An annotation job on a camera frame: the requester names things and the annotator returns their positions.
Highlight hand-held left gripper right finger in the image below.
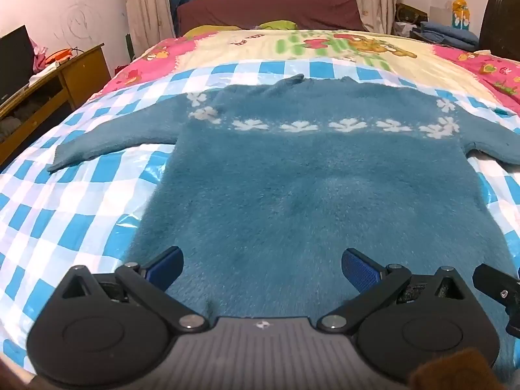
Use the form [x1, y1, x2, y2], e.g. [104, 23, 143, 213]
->
[316, 247, 485, 332]

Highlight maroon bed headboard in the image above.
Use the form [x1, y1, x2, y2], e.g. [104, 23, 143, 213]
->
[175, 0, 366, 36]

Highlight folded blue clothes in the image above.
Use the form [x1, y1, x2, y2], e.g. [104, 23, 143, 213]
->
[410, 21, 480, 53]

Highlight pink cloth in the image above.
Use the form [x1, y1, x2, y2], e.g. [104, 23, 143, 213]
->
[29, 37, 51, 74]

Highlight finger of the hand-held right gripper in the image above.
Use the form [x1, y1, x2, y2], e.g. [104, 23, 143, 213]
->
[473, 263, 520, 339]

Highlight brown bag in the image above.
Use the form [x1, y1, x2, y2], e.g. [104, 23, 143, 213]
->
[395, 3, 429, 29]

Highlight pink yellow cartoon printed bedsheet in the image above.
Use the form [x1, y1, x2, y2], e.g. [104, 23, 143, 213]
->
[91, 28, 520, 116]

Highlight yellow blue snack bag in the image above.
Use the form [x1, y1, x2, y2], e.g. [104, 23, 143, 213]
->
[452, 0, 471, 31]

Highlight wooden desk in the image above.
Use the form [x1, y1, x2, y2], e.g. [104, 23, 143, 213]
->
[0, 44, 112, 169]

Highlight blue sweater with white flowers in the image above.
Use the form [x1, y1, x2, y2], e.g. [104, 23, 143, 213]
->
[46, 74, 520, 383]

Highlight orange object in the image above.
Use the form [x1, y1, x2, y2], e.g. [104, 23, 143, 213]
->
[45, 48, 78, 66]

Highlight blue white checkered plastic sheet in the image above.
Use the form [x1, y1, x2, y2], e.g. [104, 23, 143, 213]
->
[0, 58, 520, 374]

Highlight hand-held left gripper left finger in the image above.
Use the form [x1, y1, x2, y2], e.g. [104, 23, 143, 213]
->
[56, 246, 210, 332]

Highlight green pillow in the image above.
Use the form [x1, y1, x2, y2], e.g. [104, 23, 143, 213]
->
[183, 24, 242, 36]
[259, 20, 299, 31]

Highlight brown fuzzy cloth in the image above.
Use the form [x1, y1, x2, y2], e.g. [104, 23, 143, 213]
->
[409, 347, 501, 390]

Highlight white box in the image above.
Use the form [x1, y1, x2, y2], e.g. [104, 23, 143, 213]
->
[430, 6, 455, 26]

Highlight black monitor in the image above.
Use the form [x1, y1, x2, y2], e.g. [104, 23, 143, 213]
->
[0, 25, 36, 104]

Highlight dark wooden chair back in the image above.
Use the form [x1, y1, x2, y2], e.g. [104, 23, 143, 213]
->
[478, 0, 520, 62]

